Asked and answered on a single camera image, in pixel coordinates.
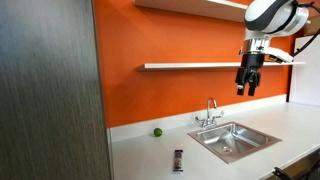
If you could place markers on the dark wood cabinet panel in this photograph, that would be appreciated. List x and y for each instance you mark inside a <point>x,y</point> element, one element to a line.
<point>50,90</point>

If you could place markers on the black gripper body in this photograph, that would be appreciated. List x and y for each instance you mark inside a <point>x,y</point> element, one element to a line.
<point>250,65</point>

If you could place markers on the chrome faucet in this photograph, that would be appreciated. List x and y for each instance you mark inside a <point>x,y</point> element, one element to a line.
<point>209,118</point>

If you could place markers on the stainless steel sink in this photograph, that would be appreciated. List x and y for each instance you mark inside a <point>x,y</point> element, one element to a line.
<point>233,141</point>

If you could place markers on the nut snack bar pack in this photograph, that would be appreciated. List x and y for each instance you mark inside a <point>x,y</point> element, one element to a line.
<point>178,160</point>

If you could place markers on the white side panel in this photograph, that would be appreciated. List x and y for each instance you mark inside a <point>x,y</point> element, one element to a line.
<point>306,73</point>

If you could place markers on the thin white wall shelf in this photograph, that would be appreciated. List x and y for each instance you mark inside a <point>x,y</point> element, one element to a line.
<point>186,65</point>

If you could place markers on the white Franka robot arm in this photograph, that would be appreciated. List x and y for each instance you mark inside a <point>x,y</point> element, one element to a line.
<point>266,15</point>

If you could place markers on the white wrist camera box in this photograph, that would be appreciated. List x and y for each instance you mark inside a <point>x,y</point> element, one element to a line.
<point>280,55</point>

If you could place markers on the green lime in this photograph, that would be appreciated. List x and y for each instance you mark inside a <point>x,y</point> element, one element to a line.
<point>158,132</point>

